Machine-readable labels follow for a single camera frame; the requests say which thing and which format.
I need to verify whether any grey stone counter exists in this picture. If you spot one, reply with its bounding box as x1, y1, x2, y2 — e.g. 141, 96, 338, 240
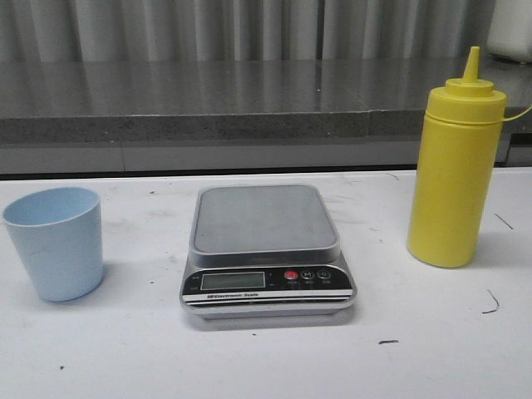
0, 56, 532, 175

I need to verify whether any light blue plastic cup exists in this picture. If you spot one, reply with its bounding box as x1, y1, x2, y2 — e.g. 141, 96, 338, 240
2, 187, 104, 302

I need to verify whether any white appliance on counter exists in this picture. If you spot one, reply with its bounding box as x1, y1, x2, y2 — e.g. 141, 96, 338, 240
486, 0, 531, 63

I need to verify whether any yellow squeeze bottle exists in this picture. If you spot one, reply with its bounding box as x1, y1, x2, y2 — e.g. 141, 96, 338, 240
406, 46, 510, 268

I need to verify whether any silver electronic kitchen scale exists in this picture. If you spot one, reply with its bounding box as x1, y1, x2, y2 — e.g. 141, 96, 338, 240
180, 184, 357, 319

